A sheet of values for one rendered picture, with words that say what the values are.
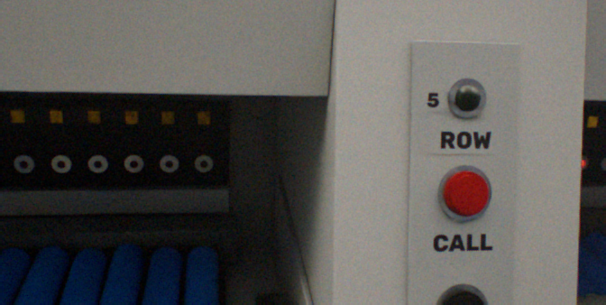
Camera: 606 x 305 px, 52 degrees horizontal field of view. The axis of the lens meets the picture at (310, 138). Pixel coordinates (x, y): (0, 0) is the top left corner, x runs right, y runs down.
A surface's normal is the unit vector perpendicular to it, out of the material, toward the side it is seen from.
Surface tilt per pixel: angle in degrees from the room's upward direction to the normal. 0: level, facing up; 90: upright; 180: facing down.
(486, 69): 90
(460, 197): 90
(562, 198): 90
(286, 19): 108
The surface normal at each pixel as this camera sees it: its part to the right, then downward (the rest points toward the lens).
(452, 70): 0.16, 0.05
